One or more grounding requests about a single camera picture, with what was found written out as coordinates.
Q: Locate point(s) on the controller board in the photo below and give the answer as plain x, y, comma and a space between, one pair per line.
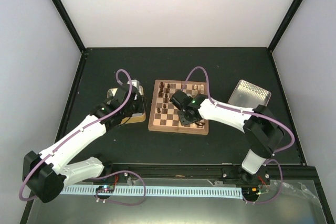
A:
252, 191
105, 189

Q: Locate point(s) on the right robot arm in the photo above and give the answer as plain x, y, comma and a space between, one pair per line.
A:
262, 133

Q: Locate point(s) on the black frame post right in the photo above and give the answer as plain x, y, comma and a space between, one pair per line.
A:
294, 6

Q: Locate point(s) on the right controller board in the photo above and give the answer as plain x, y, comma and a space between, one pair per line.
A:
252, 191

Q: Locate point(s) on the black frame post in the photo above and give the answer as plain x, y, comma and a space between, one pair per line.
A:
69, 24
294, 6

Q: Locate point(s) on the wooden chess board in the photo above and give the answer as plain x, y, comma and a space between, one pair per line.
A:
168, 120

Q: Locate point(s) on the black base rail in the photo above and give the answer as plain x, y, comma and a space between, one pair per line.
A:
229, 174

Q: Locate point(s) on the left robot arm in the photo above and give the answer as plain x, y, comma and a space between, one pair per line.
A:
59, 155

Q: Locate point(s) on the white slotted cable duct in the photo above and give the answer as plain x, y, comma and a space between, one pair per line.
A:
157, 191

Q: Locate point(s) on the black frame post left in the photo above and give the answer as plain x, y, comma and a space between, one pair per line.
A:
69, 24

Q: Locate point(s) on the left controller board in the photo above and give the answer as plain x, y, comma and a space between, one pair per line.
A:
105, 189

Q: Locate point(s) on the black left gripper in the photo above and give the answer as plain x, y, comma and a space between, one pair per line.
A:
141, 108

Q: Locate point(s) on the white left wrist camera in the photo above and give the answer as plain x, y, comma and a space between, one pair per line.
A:
136, 84

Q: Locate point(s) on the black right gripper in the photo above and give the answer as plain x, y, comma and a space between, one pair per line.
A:
184, 121

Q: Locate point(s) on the yellow metal tin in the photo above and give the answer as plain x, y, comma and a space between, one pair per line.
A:
115, 98

